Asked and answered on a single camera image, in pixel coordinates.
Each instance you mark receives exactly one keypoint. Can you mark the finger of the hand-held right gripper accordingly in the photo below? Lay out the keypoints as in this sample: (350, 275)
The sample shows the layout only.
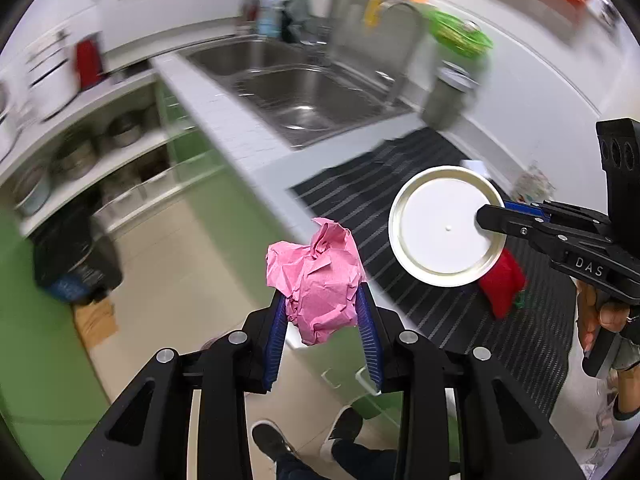
(575, 214)
(520, 225)

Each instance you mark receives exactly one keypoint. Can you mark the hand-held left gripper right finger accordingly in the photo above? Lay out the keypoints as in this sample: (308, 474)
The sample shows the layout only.
(371, 342)

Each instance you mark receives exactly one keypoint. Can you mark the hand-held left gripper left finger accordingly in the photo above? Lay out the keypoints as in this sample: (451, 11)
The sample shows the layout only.
(275, 342)

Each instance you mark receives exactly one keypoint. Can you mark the pink paper ball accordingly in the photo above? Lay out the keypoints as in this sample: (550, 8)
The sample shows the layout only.
(320, 280)

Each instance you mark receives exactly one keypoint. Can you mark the white round plate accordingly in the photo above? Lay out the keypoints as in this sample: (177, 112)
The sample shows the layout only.
(440, 230)

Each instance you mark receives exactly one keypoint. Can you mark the person's right forearm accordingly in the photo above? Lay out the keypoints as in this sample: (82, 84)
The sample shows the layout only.
(627, 405)

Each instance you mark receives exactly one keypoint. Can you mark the person's right hand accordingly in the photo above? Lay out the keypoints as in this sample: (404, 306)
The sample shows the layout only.
(589, 320)

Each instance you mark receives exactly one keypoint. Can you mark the patterned clear packet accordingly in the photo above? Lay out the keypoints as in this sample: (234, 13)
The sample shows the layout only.
(535, 185)

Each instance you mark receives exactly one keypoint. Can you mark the red snack packet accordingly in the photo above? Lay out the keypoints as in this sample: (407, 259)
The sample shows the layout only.
(502, 285)

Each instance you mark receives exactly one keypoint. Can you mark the white paper piece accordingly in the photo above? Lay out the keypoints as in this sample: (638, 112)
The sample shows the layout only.
(475, 166)

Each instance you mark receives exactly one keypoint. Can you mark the black sneaker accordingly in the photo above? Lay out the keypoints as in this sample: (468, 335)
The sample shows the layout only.
(342, 430)
(272, 440)

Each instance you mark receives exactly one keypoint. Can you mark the person's right leg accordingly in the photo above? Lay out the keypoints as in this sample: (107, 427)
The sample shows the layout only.
(365, 462)

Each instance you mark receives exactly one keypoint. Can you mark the person's leg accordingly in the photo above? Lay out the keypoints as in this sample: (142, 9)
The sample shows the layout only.
(365, 462)
(295, 467)

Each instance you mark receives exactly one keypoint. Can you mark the person's left leg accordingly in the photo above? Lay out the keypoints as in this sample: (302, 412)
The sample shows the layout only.
(295, 467)

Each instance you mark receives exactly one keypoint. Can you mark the metal canister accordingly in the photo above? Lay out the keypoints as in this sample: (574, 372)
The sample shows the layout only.
(447, 100)

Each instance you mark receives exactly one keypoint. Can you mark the black striped mat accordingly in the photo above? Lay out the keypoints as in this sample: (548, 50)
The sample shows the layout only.
(350, 195)

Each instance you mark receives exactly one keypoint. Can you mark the brown cardboard sheet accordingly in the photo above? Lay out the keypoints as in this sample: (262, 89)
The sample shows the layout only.
(95, 317)

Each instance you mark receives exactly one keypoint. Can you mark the white storage box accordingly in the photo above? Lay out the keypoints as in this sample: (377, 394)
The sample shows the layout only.
(160, 185)
(120, 205)

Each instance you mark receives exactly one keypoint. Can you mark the green plastic basket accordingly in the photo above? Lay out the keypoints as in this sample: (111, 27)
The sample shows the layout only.
(457, 35)

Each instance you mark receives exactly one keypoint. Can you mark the black and blue waste bin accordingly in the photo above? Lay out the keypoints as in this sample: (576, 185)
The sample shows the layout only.
(75, 260)

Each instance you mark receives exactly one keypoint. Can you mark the green stove counter cabinet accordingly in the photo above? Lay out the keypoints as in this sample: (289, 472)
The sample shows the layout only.
(30, 360)

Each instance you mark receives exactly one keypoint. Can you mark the stainless steel double sink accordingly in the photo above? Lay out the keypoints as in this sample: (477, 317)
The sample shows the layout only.
(300, 90)

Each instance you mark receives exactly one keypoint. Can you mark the stainless steel steamer pot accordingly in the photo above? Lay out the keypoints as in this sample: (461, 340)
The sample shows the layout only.
(75, 157)

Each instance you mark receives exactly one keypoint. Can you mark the metal basin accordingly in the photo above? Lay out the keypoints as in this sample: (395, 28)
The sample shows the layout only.
(32, 190)

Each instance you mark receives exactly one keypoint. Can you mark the white open shelf unit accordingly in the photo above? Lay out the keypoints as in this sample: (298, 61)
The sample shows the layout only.
(100, 110)

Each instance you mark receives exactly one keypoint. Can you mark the blue bottle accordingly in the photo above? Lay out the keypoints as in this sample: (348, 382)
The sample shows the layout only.
(270, 20)

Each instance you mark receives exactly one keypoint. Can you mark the red container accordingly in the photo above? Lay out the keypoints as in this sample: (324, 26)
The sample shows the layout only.
(87, 65)

